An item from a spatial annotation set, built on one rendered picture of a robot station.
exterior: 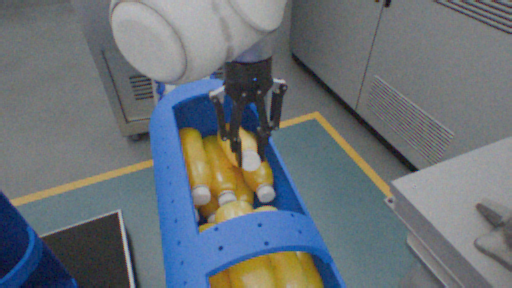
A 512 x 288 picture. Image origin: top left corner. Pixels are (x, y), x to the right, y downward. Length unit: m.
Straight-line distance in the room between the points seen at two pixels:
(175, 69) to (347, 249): 1.77
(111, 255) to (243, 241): 1.40
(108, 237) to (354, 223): 1.33
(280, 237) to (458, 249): 0.39
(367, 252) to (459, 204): 1.19
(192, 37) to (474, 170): 0.79
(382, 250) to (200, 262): 1.59
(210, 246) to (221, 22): 0.34
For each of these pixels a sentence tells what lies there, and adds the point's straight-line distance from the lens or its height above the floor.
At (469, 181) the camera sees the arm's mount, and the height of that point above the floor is 1.08.
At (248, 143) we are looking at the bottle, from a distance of 0.69.
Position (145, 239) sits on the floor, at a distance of 2.04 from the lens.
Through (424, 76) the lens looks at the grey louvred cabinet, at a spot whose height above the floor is 0.65.
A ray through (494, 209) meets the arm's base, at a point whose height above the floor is 1.11.
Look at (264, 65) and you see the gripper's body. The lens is 0.52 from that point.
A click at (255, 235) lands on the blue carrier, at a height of 1.23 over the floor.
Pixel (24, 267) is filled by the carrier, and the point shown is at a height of 0.60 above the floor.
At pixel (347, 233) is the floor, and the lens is 2.04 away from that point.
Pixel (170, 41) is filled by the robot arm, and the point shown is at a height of 1.55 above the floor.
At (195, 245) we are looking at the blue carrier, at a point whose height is 1.21.
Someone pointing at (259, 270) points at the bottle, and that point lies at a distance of 0.54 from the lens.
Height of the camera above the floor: 1.67
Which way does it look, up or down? 43 degrees down
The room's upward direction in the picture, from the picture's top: straight up
